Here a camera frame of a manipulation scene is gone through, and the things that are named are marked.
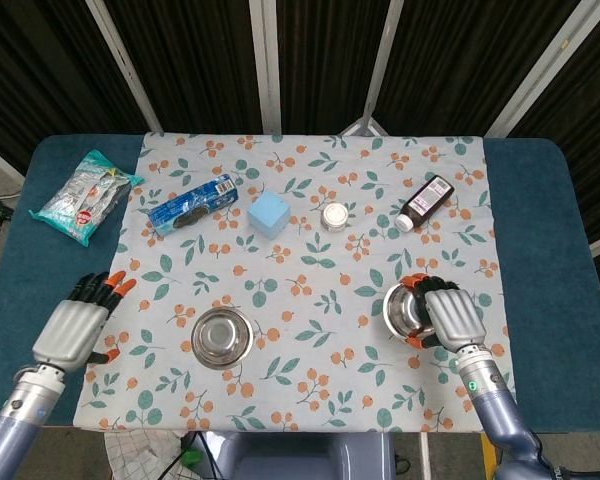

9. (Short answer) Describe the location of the white table leg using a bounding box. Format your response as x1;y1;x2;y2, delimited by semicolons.
418;432;432;480

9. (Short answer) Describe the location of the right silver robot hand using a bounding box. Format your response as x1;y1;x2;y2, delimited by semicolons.
398;273;488;357

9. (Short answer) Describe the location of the teal snack packet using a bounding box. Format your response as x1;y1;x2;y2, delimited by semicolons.
28;148;146;248

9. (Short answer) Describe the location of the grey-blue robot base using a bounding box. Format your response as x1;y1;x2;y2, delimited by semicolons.
218;430;396;480

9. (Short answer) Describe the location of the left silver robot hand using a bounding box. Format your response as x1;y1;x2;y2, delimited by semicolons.
31;271;138;372

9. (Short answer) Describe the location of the floral tablecloth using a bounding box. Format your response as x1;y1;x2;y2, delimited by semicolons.
73;131;523;434

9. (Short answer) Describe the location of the light blue foam cube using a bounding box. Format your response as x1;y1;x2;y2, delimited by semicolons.
246;190;291;238

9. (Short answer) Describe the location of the white grid-pattern cloth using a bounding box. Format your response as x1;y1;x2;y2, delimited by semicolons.
103;430;186;480

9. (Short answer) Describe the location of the brown medicine bottle white cap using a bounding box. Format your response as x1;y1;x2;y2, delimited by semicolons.
394;174;455;232

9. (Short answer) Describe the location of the black floor cable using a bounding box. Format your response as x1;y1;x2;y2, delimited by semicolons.
162;431;216;480

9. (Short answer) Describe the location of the blue cookie box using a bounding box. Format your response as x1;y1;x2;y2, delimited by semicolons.
146;173;241;239

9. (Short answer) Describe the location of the small silver-lidded can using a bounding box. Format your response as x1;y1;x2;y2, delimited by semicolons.
321;202;350;233

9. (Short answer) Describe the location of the dark teal table cover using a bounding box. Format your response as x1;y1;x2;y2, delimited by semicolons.
0;133;600;434

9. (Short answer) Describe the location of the grey metal stand foot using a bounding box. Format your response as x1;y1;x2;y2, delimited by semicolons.
338;115;387;137

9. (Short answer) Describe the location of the metal bowl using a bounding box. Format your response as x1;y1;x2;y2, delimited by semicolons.
190;307;255;370
382;282;439;340

